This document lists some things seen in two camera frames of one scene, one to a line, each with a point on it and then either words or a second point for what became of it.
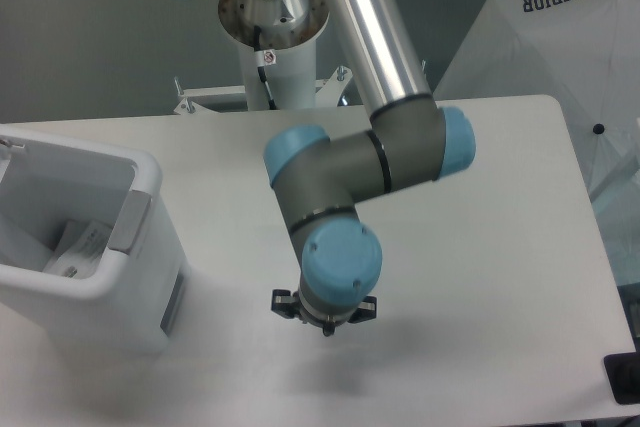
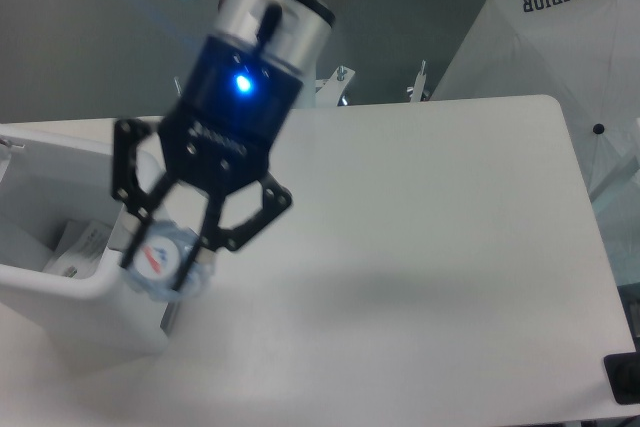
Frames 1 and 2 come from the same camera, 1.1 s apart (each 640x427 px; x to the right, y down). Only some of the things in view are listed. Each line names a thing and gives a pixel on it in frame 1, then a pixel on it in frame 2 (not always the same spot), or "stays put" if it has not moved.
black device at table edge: x=623 y=374 stays put
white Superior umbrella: x=572 y=35 stays put
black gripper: x=283 y=303 to x=234 y=101
